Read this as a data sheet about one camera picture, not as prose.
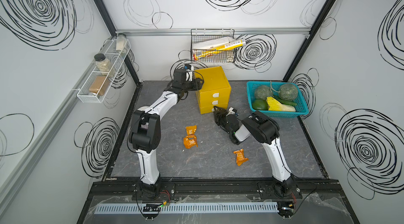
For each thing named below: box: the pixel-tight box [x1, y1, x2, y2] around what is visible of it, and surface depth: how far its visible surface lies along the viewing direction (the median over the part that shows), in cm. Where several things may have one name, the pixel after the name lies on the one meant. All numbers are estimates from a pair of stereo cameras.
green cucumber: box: [272, 95, 297, 106], surface depth 100 cm
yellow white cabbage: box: [266, 96, 296, 112], surface depth 98 cm
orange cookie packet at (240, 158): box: [233, 148, 250, 167], surface depth 84 cm
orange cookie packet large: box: [183, 134, 198, 149], surface depth 91 cm
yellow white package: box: [192, 36, 247, 61], surface depth 88 cm
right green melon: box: [278, 83, 299, 102], surface depth 101 cm
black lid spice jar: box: [94, 53, 116, 78], surface depth 72 cm
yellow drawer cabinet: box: [194, 66, 232, 115], surface depth 93 cm
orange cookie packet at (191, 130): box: [185, 125, 198, 136], surface depth 96 cm
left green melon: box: [254, 85, 274, 101], surface depth 102 cm
